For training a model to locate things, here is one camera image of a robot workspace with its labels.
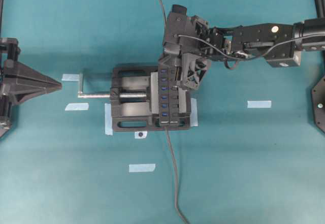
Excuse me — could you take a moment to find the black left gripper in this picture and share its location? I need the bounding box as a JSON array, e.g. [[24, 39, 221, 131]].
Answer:
[[1, 38, 62, 138]]

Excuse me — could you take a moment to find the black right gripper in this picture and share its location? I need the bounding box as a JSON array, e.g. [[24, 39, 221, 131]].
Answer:
[[157, 14, 232, 90]]

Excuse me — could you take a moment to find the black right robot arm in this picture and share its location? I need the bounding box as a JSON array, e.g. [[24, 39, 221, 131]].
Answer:
[[158, 12, 324, 91]]

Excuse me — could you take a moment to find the black multiport USB hub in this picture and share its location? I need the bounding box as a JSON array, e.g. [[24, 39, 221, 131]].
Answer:
[[158, 65, 179, 126]]

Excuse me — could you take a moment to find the black bench vise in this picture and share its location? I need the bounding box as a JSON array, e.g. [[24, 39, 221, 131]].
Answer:
[[77, 66, 191, 132]]

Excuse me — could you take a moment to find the blue tape strip upper left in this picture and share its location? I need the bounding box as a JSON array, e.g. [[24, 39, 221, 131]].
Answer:
[[61, 74, 79, 81]]

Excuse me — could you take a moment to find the blue tape under vise right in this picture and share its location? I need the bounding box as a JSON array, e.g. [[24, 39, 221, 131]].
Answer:
[[190, 98, 199, 127]]

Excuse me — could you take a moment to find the blue tape under vise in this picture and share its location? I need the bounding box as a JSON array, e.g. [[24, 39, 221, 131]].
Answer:
[[105, 103, 113, 136], [190, 98, 199, 127]]

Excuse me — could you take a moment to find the blue tape under vise left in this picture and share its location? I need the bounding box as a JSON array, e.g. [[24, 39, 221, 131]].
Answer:
[[105, 103, 113, 136]]

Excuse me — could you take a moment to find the blue tape strip right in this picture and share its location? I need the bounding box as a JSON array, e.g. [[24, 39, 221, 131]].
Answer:
[[247, 100, 272, 109]]

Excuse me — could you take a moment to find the blue tape strip bottom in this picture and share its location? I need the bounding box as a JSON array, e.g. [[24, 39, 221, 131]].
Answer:
[[129, 164, 156, 173]]

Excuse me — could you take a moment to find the thin black gripper wire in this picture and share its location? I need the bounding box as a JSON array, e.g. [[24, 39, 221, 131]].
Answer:
[[177, 34, 305, 70]]

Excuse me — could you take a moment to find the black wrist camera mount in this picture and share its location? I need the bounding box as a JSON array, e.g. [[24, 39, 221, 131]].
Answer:
[[162, 4, 188, 55]]

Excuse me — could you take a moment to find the black frame post left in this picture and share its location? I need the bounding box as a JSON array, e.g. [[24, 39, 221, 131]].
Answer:
[[0, 0, 6, 38]]

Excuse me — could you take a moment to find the black hub power cable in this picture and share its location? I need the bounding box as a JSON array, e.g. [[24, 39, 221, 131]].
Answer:
[[164, 126, 191, 224]]

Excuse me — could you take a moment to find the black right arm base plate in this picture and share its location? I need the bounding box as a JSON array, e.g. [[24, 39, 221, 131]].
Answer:
[[311, 76, 325, 133]]

